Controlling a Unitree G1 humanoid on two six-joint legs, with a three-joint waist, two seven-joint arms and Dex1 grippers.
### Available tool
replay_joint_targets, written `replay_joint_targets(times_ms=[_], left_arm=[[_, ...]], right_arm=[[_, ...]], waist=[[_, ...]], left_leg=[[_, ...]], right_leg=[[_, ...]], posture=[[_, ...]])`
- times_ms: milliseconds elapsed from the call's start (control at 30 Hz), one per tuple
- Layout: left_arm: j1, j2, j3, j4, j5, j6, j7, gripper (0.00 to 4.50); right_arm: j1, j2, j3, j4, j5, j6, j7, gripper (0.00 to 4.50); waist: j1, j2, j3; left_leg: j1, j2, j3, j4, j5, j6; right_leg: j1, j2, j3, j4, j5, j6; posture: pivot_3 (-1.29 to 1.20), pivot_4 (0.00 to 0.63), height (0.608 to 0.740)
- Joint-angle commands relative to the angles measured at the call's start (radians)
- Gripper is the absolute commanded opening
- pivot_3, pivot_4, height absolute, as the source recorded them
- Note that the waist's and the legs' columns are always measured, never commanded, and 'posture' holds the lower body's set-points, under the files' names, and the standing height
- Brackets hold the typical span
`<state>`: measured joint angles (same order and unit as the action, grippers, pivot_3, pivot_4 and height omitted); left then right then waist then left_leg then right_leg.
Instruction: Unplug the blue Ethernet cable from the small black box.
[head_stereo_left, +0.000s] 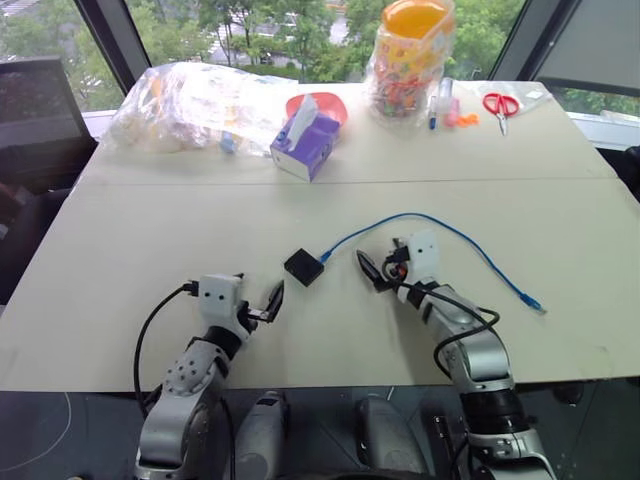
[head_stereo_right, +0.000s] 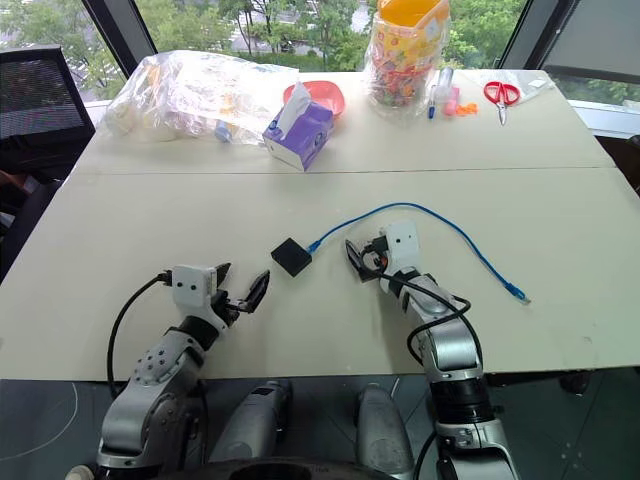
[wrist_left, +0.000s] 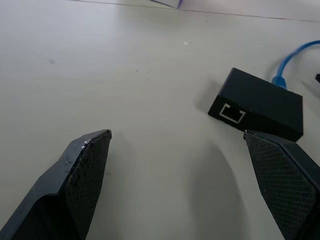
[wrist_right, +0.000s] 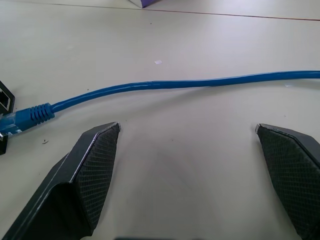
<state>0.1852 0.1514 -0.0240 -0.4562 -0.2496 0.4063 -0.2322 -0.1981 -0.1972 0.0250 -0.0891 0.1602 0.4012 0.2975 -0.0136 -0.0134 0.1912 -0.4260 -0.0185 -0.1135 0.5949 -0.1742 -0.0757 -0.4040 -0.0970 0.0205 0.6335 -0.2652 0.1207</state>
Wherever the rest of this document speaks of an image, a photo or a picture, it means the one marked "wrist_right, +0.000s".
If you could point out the small clear tape scrap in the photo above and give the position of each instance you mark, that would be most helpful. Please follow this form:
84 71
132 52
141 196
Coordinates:
158 62

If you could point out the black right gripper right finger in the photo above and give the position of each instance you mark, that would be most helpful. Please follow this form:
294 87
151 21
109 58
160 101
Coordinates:
295 170

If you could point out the purple box corner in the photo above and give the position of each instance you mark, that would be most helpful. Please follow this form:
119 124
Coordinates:
147 2

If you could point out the black network device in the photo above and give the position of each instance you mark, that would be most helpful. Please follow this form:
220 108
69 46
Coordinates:
5 100

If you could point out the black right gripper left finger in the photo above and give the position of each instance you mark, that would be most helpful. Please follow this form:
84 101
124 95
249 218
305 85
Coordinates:
75 180

